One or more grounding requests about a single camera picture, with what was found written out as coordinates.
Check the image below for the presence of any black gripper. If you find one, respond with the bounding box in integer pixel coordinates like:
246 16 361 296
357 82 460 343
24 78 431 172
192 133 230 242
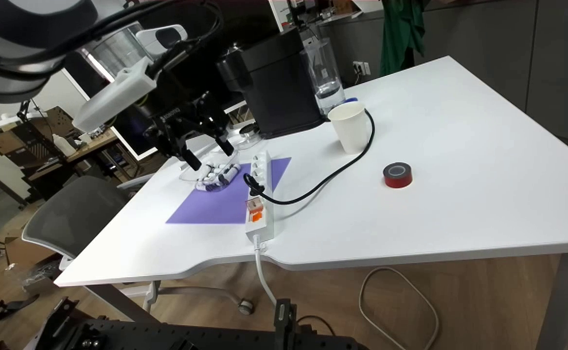
141 76 238 174

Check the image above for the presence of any white power strip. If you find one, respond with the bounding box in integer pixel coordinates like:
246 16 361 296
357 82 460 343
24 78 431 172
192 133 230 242
242 150 275 238

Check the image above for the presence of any white plastic block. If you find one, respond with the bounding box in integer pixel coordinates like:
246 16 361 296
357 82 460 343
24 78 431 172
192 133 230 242
195 168 227 193
221 162 244 185

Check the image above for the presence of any purple paper mat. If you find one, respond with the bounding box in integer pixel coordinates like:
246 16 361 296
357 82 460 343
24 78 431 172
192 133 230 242
164 156 295 228

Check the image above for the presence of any black coffee machine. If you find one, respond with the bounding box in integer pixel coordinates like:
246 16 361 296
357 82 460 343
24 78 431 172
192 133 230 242
217 28 330 142

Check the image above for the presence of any clear plastic water bottle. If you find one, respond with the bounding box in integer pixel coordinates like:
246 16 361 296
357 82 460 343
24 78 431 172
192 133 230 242
299 24 347 119

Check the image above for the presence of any grey mesh office chair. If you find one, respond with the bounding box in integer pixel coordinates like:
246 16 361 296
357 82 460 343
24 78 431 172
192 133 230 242
20 174 258 319

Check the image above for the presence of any white paper cup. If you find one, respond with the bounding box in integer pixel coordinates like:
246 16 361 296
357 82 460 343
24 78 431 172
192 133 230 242
326 102 372 156

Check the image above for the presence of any cluttered wooden background desk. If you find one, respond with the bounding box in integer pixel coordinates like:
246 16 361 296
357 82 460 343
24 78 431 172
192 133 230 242
0 106 122 199

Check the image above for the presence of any black perforated mounting board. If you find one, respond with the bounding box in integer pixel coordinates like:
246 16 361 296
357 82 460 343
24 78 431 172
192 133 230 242
34 296 372 350

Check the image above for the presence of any red tape roll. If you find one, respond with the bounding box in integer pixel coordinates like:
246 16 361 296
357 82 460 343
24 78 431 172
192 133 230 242
382 160 417 191

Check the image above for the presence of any green hanging cloth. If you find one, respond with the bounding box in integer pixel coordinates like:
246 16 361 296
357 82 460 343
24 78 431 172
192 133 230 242
378 0 431 78

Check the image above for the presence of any grey table leg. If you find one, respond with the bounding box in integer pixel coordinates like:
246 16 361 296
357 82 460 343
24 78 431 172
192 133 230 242
534 251 568 350

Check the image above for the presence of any black plug with cable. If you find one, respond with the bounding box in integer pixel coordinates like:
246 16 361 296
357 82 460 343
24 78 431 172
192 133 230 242
240 109 380 209

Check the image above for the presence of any white power strip cable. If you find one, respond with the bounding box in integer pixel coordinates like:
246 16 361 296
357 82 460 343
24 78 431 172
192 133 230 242
250 228 285 312

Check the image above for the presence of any black clamp post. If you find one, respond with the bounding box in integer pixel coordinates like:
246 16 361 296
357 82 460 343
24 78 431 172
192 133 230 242
273 296 300 350

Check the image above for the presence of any white floor cable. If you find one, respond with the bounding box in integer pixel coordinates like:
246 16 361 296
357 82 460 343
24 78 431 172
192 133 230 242
357 265 442 350

